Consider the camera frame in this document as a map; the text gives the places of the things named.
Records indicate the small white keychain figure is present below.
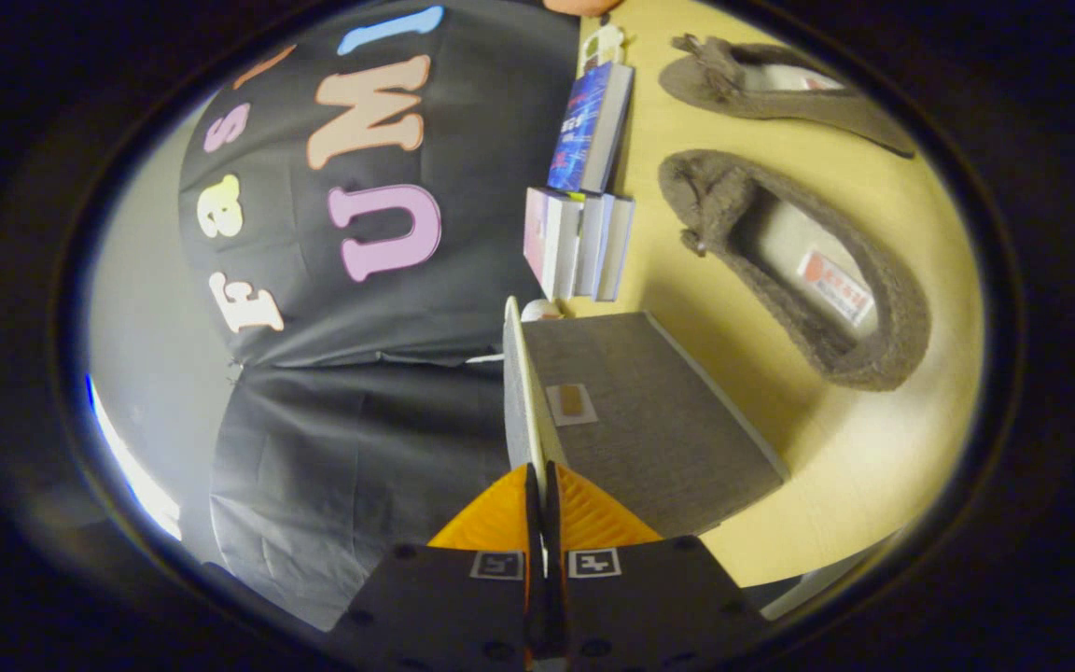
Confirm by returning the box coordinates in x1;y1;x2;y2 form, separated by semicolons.
580;22;629;74

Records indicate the white and gray book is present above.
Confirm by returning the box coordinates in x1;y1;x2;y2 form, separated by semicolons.
575;192;637;303

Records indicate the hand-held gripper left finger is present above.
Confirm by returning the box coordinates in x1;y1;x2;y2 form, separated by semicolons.
328;464;543;672

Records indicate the pink and white book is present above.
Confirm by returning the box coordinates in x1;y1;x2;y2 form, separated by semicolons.
523;186;586;301

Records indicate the blue book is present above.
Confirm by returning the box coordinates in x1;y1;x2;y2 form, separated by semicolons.
546;60;637;196

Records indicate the gray fabric storage box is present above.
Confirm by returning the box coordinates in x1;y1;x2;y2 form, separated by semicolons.
502;296;791;541

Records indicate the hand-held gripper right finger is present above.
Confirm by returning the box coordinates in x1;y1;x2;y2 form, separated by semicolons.
544;461;772;672

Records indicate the black backdrop cloth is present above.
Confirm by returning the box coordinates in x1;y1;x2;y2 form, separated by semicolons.
177;0;587;632

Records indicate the orange object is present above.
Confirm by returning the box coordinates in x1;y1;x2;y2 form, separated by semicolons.
541;0;629;19

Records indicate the gray fuzzy shoe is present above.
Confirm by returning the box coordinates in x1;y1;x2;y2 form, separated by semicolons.
657;148;933;393
657;33;918;159

